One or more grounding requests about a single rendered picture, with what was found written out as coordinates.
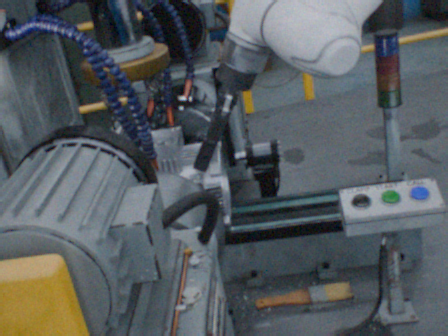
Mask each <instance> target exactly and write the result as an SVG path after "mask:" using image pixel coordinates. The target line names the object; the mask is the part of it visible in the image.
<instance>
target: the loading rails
mask: <svg viewBox="0 0 448 336"><path fill-rule="evenodd" d="M404 181H405V179H400V180H395V181H384V182H379V183H373V184H362V185H357V186H346V187H341V188H335V189H325V190H319V191H308V192H303V193H297V194H287V195H281V196H270V197H265V198H260V199H249V200H243V201H233V202H230V205H231V210H232V211H233V212H232V211H231V225H230V226H227V227H226V231H225V249H224V259H223V283H225V282H231V281H243V280H246V287H247V288H253V287H259V286H264V285H265V282H264V278H267V277H273V276H285V275H291V274H296V273H309V272H315V271H318V279H333V278H337V271H336V269H345V268H351V267H358V266H369V265H376V264H379V256H380V245H381V240H382V232H379V233H373V234H361V235H355V236H345V234H344V227H343V223H342V220H341V213H340V210H339V202H338V191H341V190H344V189H354V188H360V187H365V186H376V185H382V184H393V183H398V182H400V183H401V182H404ZM233 207H234V208H235V209H233ZM232 226H233V230H231V229H232V228H231V227H232ZM399 246H400V259H401V270H412V268H413V266H412V260H423V251H422V232H421V227H420V228H414V229H402V230H399Z"/></svg>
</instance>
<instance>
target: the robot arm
mask: <svg viewBox="0 0 448 336"><path fill-rule="evenodd" d="M382 1H384V0H235V2H234V4H233V10H232V12H231V25H230V27H229V30H228V32H227V34H226V35H227V36H226V38H225V42H224V47H223V51H222V52H220V53H221V55H220V58H222V60H221V62H220V66H219V68H218V69H217V74H216V79H217V80H218V81H219V82H220V83H221V84H225V87H220V89H219V92H218V96H217V100H216V103H215V110H214V112H213V114H212V118H211V120H210V124H209V126H208V127H207V133H206V134H205V137H202V139H201V141H202V144H201V146H200V147H199V152H198V153H197V157H196V159H195V161H194V165H193V169H195V170H199V171H202V172H203V173H206V172H207V168H208V166H209V165H210V161H211V159H212V155H213V154H214V152H215V148H216V147H217V145H218V142H220V136H221V135H222V134H223V130H224V129H225V125H226V123H227V121H228V118H229V117H230V115H231V113H233V108H234V107H235V106H236V103H237V102H238V94H237V92H238V91H242V92H248V91H249V90H251V87H252V86H253V84H254V81H255V79H256V77H257V73H261V72H262V71H263V68H264V65H265V63H266V62H267V58H268V56H269V55H270V52H271V51H272V50H273V51H274V52H275V54H276V55H278V56H279V57H280V58H281V59H283V60H284V61H286V63H288V64H289V65H292V66H293V67H294V68H296V69H298V70H301V72H303V73H307V74H308V75H309V76H314V77H317V78H325V79H332V78H339V77H341V76H342V75H345V74H347V72H349V71H350V70H352V68H353V67H355V64H357V62H358V59H359V58H360V56H361V26H362V23H364V21H365V20H366V19H367V18H368V17H369V16H370V15H371V14H372V13H373V12H374V11H375V10H376V8H377V7H378V6H379V5H380V4H381V3H382Z"/></svg>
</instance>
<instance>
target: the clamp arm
mask: <svg viewBox="0 0 448 336"><path fill-rule="evenodd" d="M219 66H220V63H212V66H211V70H212V71H210V79H213V82H214V85H215V93H216V97H217V96H218V92H219V89H220V87H224V84H221V83H220V82H219V81H218V80H217V79H216V74H217V69H218V68H219ZM221 137H222V141H224V140H225V148H226V152H227V155H228V163H229V167H230V168H234V167H237V166H238V161H241V160H238V161H237V159H240V157H239V156H237V157H236V155H239V153H238V152H236V148H235V144H234V140H233V132H232V128H231V124H230V117H229V118H228V121H227V123H226V125H225V129H224V130H223V134H222V135H221Z"/></svg>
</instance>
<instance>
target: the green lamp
mask: <svg viewBox="0 0 448 336"><path fill-rule="evenodd" d="M376 90H377V89H376ZM377 101H378V102H377V103H378V105H379V106H381V107H395V106H397V105H399V104H401V88H399V89H397V90H390V91H379V90H377Z"/></svg>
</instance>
